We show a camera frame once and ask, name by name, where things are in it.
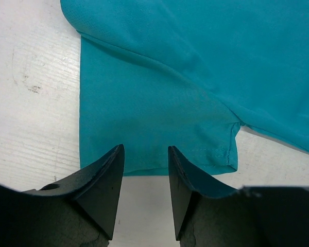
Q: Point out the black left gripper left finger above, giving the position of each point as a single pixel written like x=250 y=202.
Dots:
x=78 y=210

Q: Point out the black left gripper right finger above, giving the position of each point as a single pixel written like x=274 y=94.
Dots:
x=208 y=212

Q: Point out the teal t shirt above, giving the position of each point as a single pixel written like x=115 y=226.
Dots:
x=189 y=74

